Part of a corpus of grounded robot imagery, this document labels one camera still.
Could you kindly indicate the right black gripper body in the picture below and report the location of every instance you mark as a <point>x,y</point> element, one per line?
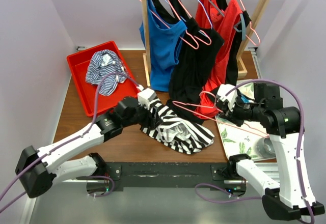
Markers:
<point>241,111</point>

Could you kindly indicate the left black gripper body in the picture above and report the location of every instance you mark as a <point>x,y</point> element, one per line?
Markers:
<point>142,117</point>

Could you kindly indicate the black white striped tank top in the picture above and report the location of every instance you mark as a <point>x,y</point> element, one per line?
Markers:
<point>176,133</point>

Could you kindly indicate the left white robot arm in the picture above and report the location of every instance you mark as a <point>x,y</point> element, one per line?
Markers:
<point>39,169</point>

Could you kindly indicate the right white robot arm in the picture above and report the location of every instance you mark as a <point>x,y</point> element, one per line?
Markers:
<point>291,197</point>

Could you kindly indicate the blue tank top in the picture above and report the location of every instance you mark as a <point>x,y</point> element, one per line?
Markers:
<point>165,45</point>

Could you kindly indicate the grey blue hanger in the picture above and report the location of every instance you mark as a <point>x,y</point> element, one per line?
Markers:
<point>240,26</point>

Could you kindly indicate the black red tank top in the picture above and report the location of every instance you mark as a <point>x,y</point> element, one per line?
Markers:
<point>225,69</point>

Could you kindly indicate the floral pattern tray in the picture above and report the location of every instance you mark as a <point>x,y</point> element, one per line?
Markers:
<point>250,138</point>

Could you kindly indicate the blue white striped shirt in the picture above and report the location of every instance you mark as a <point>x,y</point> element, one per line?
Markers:
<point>106,63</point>

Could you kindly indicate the wooden clothes rack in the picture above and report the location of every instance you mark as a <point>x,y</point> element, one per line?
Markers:
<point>258,13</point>

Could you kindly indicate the red plastic bin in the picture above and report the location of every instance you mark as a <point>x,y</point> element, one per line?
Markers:
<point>78,64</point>

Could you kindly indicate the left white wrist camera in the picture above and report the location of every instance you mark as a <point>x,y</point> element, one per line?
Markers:
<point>145,97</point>

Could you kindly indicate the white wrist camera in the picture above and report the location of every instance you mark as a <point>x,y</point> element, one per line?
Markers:
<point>145,97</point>
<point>227,93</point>

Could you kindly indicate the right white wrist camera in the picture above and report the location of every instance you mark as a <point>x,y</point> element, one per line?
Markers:
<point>227,93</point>

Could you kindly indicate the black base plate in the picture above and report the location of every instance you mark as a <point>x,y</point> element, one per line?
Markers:
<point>171,175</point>

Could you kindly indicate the aluminium frame rail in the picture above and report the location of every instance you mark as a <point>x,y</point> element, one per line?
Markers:
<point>269,168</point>

